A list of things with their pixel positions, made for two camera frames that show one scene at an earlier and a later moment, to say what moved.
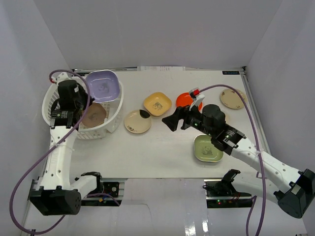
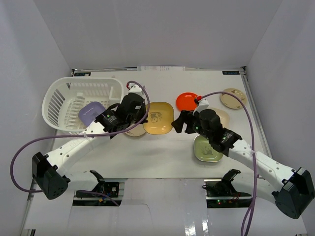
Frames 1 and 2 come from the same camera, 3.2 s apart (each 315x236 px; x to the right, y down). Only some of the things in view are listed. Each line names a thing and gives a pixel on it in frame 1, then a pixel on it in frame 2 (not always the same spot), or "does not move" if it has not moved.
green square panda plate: (204, 150) does not move
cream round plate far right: (232, 99) does not move
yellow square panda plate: (157, 103) → (160, 117)
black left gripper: (80, 103) → (139, 114)
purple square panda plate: (103, 85) → (88, 112)
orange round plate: (185, 99) does not move
